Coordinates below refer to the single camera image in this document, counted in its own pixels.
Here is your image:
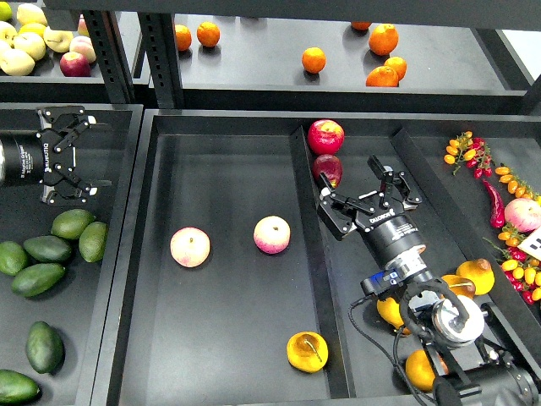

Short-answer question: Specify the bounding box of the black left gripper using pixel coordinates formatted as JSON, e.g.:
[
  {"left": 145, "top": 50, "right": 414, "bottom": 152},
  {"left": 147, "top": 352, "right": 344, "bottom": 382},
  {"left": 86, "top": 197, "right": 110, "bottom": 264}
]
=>
[{"left": 1, "top": 105, "right": 112, "bottom": 206}]

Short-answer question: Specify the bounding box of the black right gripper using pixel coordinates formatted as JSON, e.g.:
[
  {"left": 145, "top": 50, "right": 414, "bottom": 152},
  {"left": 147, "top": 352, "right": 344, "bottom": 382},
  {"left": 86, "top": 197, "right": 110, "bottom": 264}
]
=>
[{"left": 317, "top": 155, "right": 426, "bottom": 269}]

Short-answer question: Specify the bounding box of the dark green avocado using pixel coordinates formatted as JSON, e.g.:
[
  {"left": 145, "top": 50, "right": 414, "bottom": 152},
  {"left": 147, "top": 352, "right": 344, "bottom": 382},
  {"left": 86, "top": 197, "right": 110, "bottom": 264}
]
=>
[{"left": 25, "top": 321, "right": 64, "bottom": 374}]

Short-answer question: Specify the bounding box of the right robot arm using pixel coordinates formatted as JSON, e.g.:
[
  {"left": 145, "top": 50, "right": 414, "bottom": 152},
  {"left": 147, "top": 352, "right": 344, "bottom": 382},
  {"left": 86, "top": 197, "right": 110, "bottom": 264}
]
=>
[{"left": 313, "top": 156, "right": 540, "bottom": 405}]

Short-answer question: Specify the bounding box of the green avocado top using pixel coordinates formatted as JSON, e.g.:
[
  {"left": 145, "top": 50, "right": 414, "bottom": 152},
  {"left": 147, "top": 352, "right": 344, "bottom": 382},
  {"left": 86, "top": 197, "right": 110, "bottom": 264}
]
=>
[{"left": 51, "top": 208, "right": 96, "bottom": 240}]

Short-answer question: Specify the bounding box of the green avocado right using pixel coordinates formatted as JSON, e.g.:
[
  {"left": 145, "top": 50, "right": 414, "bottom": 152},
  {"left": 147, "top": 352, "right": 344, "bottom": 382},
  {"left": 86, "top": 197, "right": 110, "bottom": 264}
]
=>
[{"left": 79, "top": 222, "right": 108, "bottom": 263}]

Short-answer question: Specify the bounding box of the green avocado middle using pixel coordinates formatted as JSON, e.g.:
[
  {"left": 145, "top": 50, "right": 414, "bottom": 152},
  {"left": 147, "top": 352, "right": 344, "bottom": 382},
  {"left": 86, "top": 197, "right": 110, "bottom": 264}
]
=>
[{"left": 23, "top": 235, "right": 72, "bottom": 263}]

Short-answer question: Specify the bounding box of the green avocado far left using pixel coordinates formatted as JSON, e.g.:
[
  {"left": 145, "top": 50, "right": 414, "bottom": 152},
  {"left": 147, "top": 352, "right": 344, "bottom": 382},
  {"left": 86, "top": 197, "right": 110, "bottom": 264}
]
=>
[{"left": 0, "top": 241, "right": 30, "bottom": 277}]

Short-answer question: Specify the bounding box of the green avocado lower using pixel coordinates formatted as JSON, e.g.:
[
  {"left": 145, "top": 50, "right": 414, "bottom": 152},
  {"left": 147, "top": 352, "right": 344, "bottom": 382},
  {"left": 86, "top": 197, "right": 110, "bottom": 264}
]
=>
[{"left": 11, "top": 263, "right": 66, "bottom": 298}]

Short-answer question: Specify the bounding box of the yellow pear with stem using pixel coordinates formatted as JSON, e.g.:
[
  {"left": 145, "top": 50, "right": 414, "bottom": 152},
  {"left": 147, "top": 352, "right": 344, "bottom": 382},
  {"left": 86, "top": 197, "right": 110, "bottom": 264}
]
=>
[{"left": 441, "top": 274, "right": 476, "bottom": 299}]

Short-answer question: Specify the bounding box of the dark red apple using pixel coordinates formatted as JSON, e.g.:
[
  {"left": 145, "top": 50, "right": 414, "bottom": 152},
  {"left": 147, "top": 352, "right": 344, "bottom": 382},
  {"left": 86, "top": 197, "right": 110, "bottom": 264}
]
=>
[{"left": 312, "top": 154, "right": 343, "bottom": 188}]

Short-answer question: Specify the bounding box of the bright red apple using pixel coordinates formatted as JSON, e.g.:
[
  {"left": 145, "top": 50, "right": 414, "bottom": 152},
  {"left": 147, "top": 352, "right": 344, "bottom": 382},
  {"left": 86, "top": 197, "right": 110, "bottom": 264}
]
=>
[{"left": 307, "top": 119, "right": 345, "bottom": 155}]

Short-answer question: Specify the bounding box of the red apple on shelf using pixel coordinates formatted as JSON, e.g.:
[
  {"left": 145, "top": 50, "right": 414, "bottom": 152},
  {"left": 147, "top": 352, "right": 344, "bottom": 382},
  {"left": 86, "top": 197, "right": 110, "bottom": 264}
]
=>
[{"left": 60, "top": 52, "right": 91, "bottom": 77}]

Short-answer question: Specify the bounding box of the pink apple centre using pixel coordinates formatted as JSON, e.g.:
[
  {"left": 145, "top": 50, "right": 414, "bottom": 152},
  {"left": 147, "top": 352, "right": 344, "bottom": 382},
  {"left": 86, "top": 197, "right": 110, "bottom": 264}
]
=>
[{"left": 253, "top": 216, "right": 291, "bottom": 255}]

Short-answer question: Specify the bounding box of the pale yellow apple front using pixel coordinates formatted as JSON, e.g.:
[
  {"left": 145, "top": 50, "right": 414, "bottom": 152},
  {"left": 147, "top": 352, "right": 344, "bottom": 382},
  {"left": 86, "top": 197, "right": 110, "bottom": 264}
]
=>
[{"left": 1, "top": 49, "right": 36, "bottom": 76}]

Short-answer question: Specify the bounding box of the pale yellow apple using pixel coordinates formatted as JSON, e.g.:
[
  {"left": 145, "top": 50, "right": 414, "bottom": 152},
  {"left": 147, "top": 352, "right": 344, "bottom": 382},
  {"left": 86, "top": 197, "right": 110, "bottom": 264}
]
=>
[
  {"left": 0, "top": 21, "right": 18, "bottom": 53},
  {"left": 16, "top": 3, "right": 48, "bottom": 26},
  {"left": 14, "top": 32, "right": 46, "bottom": 61},
  {"left": 1, "top": 49, "right": 36, "bottom": 76}
]

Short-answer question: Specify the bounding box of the orange lower right front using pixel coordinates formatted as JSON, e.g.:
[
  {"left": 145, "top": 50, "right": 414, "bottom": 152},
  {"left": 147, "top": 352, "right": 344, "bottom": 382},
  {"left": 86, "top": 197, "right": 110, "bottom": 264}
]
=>
[{"left": 365, "top": 66, "right": 399, "bottom": 87}]

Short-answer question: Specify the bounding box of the pale peach on shelf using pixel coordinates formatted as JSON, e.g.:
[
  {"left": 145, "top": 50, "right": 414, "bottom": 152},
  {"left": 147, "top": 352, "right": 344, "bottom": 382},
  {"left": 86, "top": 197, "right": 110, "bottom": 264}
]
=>
[{"left": 69, "top": 36, "right": 96, "bottom": 64}]

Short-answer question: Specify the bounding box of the pale yellow apple stem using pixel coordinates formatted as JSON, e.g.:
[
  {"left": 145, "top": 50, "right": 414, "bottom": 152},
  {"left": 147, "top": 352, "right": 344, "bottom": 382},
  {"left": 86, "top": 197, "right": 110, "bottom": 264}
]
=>
[{"left": 43, "top": 26, "right": 74, "bottom": 53}]

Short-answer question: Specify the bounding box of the pale yellow apple middle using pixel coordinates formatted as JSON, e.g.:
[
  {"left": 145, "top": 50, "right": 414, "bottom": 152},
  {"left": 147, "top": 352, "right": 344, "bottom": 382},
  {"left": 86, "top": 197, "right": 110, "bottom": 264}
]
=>
[{"left": 14, "top": 32, "right": 46, "bottom": 61}]

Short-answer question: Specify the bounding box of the cherry tomato bunch upper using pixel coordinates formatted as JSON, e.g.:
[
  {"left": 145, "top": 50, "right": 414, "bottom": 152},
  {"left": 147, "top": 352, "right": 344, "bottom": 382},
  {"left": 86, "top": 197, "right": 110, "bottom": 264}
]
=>
[{"left": 443, "top": 130, "right": 493, "bottom": 178}]

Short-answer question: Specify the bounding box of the pink peach behind upright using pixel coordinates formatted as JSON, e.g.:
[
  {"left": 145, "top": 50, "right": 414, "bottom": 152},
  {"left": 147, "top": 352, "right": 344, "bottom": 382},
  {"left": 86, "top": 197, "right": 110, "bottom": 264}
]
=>
[{"left": 77, "top": 14, "right": 90, "bottom": 37}]

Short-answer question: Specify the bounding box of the orange lower right back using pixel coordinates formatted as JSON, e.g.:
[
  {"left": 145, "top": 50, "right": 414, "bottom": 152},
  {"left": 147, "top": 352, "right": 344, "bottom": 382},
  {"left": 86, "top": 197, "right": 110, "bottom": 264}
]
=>
[{"left": 384, "top": 56, "right": 407, "bottom": 81}]

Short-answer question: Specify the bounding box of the yellow lemon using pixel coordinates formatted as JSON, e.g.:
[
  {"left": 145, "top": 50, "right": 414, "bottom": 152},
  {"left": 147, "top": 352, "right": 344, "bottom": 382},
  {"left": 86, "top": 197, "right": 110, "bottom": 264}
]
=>
[{"left": 19, "top": 22, "right": 46, "bottom": 37}]

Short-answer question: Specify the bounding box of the pale yellow apple left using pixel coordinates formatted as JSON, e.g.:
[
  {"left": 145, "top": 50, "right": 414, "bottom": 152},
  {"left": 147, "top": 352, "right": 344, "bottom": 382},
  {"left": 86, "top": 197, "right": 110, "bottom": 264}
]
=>
[{"left": 0, "top": 21, "right": 18, "bottom": 53}]

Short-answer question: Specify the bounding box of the black shelf upright left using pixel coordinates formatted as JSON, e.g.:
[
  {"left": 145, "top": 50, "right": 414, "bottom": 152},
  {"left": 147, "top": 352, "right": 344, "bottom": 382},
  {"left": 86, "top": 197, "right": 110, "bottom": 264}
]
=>
[{"left": 83, "top": 10, "right": 135, "bottom": 104}]

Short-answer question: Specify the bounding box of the black shelf upright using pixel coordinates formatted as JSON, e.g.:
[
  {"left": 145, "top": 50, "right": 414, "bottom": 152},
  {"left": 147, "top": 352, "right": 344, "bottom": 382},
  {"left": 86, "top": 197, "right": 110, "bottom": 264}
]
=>
[
  {"left": 138, "top": 12, "right": 185, "bottom": 109},
  {"left": 83, "top": 10, "right": 135, "bottom": 104}
]

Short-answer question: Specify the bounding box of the pale yellow apple top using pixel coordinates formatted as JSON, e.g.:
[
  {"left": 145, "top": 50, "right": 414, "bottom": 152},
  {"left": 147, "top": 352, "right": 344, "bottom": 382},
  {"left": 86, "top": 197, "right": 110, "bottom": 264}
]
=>
[{"left": 16, "top": 3, "right": 48, "bottom": 26}]

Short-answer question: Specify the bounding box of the red chili pepper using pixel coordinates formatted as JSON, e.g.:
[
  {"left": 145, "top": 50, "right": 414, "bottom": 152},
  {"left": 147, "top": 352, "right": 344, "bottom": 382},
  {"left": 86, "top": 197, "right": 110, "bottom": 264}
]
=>
[{"left": 482, "top": 179, "right": 505, "bottom": 228}]

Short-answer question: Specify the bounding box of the green lime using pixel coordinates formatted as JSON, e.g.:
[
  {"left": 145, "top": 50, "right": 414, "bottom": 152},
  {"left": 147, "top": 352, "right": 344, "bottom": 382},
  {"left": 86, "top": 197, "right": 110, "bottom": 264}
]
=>
[{"left": 0, "top": 2, "right": 13, "bottom": 22}]

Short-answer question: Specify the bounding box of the black upper shelf tray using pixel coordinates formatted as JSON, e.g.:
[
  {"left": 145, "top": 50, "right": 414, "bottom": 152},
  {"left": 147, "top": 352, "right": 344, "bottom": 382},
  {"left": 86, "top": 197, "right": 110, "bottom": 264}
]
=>
[{"left": 173, "top": 15, "right": 540, "bottom": 115}]

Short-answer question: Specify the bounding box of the black shelf upright right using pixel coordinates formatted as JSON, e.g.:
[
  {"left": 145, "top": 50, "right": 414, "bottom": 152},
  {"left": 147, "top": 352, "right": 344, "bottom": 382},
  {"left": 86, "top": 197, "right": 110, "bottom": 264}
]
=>
[{"left": 138, "top": 12, "right": 185, "bottom": 109}]

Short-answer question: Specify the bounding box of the black left bin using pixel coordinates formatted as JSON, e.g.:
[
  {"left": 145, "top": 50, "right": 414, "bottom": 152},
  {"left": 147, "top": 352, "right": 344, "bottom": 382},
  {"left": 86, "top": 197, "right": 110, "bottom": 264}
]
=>
[{"left": 1, "top": 104, "right": 142, "bottom": 405}]

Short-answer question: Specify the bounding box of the black bin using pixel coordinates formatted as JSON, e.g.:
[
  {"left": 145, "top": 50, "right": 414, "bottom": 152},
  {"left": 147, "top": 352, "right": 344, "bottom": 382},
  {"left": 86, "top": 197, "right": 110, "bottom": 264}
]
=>
[
  {"left": 1, "top": 104, "right": 142, "bottom": 405},
  {"left": 90, "top": 108, "right": 541, "bottom": 406}
]

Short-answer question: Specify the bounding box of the orange tomato bunch middle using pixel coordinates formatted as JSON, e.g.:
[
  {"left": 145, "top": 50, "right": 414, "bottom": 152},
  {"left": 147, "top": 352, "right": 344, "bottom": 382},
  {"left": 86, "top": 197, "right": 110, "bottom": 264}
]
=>
[{"left": 495, "top": 166, "right": 540, "bottom": 204}]

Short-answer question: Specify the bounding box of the black centre bin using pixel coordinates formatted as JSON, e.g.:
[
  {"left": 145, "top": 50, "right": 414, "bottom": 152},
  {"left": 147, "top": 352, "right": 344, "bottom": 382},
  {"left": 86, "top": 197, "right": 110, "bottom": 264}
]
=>
[{"left": 90, "top": 108, "right": 541, "bottom": 406}]

